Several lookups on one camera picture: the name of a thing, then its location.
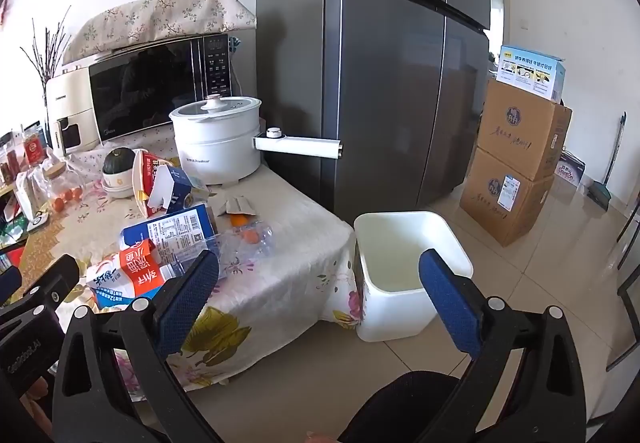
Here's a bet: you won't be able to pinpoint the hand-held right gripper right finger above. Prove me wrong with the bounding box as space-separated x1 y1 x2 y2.
419 248 588 443

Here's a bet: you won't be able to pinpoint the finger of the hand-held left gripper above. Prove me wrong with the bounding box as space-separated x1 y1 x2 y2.
0 266 24 305
0 254 81 325

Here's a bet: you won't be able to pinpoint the blue white printed box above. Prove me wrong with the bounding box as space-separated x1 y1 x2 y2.
495 46 567 103

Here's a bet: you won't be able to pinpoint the person's leg in dark trousers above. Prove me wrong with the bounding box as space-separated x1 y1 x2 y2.
345 370 481 443

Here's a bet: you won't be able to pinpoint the floral tablecloth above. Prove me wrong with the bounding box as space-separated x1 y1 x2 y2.
0 123 362 391

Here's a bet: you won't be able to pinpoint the glass jar with cork lid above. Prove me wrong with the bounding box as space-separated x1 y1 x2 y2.
42 158 86 199

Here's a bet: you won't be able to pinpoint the small white purple box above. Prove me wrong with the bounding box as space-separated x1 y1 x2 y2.
555 153 586 186

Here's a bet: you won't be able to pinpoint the floral cloth cover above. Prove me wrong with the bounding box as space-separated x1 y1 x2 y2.
62 0 257 66

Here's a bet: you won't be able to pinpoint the clear plastic bottle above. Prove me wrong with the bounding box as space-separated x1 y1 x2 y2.
170 218 276 281

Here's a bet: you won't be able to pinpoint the person's left hand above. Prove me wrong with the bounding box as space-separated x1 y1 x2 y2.
20 370 55 429

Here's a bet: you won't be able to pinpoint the dark green squash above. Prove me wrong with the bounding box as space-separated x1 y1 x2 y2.
103 148 135 174

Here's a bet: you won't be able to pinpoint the white blue milk carton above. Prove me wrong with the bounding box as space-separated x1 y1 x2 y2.
92 290 151 311

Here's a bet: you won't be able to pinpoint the broom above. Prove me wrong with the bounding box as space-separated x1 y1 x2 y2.
587 112 628 210

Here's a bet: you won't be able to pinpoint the glass pot lid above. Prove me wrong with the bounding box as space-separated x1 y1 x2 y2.
170 94 262 123

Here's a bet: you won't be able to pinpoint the black metal chair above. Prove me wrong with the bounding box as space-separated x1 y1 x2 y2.
616 203 640 424

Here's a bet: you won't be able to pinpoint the black microwave oven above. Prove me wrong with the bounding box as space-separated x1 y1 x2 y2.
89 34 236 144

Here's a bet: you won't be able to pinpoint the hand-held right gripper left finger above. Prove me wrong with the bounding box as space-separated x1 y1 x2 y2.
60 249 223 443

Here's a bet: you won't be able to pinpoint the kraft paper packet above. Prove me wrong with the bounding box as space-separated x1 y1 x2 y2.
215 196 257 216

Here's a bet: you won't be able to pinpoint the grey refrigerator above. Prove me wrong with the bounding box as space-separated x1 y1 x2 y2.
256 0 493 224

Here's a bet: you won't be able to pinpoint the blue carton with white label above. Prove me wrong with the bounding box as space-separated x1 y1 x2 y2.
122 204 221 254

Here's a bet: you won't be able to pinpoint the white plastic bin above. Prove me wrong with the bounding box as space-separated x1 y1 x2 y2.
354 212 474 343

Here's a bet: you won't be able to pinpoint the white food packet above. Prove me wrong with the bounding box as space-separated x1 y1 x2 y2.
15 170 47 220

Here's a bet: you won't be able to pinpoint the cream air fryer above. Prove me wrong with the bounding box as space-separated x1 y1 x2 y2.
46 68 101 158

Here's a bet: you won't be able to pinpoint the white electric cooking pot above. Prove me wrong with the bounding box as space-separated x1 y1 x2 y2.
169 94 345 185

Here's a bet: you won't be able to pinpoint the dry branches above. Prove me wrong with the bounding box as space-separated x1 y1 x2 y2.
22 6 71 79

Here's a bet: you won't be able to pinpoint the orange white carton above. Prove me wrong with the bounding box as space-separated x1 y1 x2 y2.
86 239 176 300

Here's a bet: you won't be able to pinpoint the cardboard box with white label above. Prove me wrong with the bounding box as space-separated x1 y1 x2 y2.
460 146 556 247

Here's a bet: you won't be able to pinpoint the red white open carton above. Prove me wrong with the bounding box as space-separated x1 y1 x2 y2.
132 149 173 216

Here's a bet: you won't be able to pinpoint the red packet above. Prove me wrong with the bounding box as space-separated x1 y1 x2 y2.
25 130 47 166

